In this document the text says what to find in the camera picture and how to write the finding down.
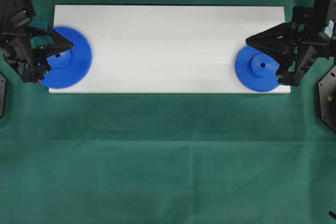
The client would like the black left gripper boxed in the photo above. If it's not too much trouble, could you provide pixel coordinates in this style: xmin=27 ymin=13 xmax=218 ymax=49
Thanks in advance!
xmin=1 ymin=9 xmax=73 ymax=82

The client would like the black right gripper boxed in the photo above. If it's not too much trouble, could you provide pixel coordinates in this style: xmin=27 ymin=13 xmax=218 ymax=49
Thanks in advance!
xmin=246 ymin=5 xmax=335 ymax=87

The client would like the large blue gear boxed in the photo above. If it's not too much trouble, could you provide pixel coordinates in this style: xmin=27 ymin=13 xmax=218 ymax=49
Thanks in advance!
xmin=41 ymin=26 xmax=92 ymax=89

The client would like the small blue gear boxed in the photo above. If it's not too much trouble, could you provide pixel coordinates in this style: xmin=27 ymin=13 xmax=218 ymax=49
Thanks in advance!
xmin=235 ymin=46 xmax=279 ymax=93

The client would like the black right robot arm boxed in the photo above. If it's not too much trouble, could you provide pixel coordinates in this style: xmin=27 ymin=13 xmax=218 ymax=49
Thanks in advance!
xmin=246 ymin=0 xmax=335 ymax=87

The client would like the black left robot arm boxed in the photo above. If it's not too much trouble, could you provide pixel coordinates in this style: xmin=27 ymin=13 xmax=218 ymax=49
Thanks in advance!
xmin=1 ymin=0 xmax=73 ymax=83

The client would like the white rectangular board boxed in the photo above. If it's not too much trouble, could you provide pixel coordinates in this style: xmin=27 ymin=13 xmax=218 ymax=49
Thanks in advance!
xmin=54 ymin=5 xmax=285 ymax=94

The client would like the green table cloth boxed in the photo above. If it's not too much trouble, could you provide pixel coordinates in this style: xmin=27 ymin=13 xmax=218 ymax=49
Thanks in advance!
xmin=0 ymin=0 xmax=336 ymax=224

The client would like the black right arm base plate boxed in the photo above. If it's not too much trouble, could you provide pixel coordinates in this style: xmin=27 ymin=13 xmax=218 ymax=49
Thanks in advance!
xmin=318 ymin=65 xmax=335 ymax=132

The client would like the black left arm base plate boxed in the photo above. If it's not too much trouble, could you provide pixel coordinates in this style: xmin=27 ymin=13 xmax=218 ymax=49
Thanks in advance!
xmin=0 ymin=74 xmax=6 ymax=118

